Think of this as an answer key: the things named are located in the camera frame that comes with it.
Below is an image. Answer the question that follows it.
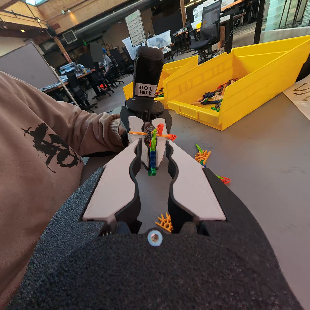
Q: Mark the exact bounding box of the black office chair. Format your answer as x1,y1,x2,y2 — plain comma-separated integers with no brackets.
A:
65,70,98,112
186,0,222,60

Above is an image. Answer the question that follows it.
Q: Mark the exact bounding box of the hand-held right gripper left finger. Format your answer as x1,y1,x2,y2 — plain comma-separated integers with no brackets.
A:
82,139,142,234

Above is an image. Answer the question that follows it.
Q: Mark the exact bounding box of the colourful toy construction model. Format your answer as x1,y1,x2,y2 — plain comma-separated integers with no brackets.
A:
128,123,177,177

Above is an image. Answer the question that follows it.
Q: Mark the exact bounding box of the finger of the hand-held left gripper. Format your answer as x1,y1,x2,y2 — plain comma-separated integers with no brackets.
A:
128,116,150,169
155,118,169,169

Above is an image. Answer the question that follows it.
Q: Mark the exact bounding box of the person's brown hoodie torso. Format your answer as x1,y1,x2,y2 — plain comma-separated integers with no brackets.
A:
0,71,85,308

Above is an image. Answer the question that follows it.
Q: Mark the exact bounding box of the wooden standing desk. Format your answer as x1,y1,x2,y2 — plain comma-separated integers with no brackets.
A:
219,0,246,53

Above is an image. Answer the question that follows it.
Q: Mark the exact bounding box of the person's left hand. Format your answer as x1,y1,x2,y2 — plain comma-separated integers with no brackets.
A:
118,123,129,148

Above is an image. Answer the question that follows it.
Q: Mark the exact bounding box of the clear plastic storage tub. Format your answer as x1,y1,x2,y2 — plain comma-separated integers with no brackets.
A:
122,37,146,53
146,30,171,48

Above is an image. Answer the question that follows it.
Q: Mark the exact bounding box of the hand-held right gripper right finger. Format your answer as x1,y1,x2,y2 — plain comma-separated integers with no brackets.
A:
165,140,226,234

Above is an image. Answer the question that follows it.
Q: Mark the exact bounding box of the whiteboard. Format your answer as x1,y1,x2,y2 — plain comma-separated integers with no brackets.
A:
125,10,147,47

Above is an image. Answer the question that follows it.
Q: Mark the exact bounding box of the grey partition panel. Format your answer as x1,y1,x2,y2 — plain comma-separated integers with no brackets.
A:
0,41,61,90

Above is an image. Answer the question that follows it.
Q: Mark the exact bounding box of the yellow storage bin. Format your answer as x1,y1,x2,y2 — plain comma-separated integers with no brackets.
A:
164,35,310,131
123,55,199,110

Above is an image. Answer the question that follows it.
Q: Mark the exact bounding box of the grey desk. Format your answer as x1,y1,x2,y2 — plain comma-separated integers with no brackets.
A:
80,92,310,309

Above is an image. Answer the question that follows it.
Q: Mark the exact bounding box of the wall air vent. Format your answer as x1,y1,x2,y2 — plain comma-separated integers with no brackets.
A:
62,30,78,44

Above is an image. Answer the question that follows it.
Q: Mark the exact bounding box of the printed instruction sheet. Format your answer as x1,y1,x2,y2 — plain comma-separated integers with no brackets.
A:
282,74,310,115

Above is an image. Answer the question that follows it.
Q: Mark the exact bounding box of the yellow fan connector green rod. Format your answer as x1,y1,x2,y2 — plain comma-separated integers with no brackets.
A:
195,144,211,165

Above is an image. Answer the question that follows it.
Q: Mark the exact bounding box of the pile of toy building pieces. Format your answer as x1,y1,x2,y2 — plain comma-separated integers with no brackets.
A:
191,78,239,112

